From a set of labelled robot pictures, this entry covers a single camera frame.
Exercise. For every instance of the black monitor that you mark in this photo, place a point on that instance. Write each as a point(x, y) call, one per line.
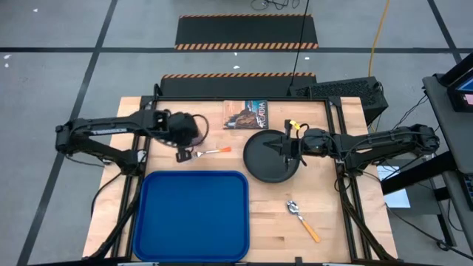
point(462, 99)

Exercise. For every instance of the large black hazard-striped mat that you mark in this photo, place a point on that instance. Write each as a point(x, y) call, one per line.
point(245, 31)

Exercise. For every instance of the grey side desk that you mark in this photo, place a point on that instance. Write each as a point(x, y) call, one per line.
point(443, 118)

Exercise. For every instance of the white paper sheet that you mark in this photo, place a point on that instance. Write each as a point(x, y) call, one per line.
point(399, 197)

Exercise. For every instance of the blue plastic tray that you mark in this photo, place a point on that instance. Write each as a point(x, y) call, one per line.
point(192, 218)

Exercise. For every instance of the black desk support beam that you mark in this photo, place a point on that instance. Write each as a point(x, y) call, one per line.
point(414, 177)

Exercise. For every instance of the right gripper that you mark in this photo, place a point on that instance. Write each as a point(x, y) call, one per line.
point(293, 146)

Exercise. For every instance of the black metal table frame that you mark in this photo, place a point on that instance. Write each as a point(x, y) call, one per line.
point(240, 99)

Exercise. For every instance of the yellow tag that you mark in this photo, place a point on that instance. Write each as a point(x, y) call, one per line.
point(295, 124)

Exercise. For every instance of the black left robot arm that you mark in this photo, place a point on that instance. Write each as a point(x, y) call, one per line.
point(111, 129)

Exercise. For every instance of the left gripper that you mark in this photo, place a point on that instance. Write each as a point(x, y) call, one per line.
point(183, 127)

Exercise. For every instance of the Acadia picture book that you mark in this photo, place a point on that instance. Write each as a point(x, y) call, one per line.
point(245, 114)

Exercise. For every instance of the black round plate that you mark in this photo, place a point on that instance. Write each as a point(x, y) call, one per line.
point(258, 166)

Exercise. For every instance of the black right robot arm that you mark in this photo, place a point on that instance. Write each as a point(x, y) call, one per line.
point(388, 142)

